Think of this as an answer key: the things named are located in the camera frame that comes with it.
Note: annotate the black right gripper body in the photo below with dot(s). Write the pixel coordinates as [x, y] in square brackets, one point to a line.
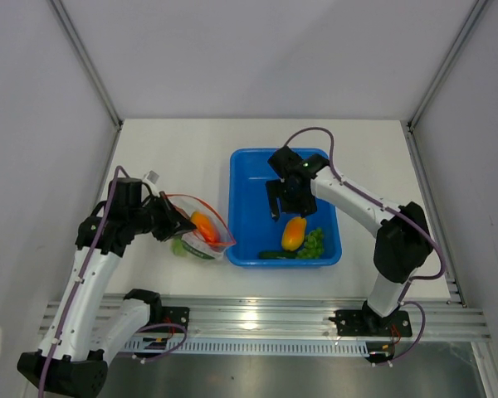
[298, 203]

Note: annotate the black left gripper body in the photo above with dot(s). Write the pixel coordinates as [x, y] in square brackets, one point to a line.
[150, 219]

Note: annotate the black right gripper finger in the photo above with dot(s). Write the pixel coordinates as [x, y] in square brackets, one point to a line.
[275, 209]
[274, 191]

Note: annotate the yellow orange mango toy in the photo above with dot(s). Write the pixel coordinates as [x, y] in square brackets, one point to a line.
[294, 234]

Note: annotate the clear zip top bag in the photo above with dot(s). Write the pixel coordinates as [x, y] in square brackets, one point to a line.
[197, 246]

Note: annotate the dark green cucumber toy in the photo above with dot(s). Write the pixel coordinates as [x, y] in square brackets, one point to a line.
[277, 255]

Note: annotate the green grapes toy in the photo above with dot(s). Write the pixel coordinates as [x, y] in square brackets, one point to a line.
[313, 246]

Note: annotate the white cauliflower toy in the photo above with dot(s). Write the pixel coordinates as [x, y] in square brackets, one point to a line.
[179, 247]

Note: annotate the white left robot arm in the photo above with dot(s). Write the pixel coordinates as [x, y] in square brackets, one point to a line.
[74, 357]

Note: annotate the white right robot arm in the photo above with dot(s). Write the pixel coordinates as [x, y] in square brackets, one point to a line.
[402, 239]

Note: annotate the blue plastic bin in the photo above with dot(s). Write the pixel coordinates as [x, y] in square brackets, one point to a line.
[250, 222]

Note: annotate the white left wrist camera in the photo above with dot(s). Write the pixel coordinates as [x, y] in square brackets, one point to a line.
[150, 180]

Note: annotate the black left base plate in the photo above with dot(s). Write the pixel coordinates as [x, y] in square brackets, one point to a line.
[177, 316]

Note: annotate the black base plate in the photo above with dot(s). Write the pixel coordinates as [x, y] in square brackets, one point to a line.
[350, 321]
[177, 316]

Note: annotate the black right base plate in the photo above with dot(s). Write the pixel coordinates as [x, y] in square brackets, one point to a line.
[350, 321]

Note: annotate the white slotted cable duct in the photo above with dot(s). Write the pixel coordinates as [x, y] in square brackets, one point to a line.
[326, 347]

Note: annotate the aluminium mounting rail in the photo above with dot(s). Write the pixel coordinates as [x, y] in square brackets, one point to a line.
[308, 319]

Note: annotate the left aluminium frame post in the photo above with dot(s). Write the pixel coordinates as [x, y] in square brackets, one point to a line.
[73, 36]

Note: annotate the aluminium frame post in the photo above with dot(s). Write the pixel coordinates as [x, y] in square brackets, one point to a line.
[455, 49]
[73, 36]

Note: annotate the right aluminium frame post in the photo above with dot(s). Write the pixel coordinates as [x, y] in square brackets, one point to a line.
[455, 49]

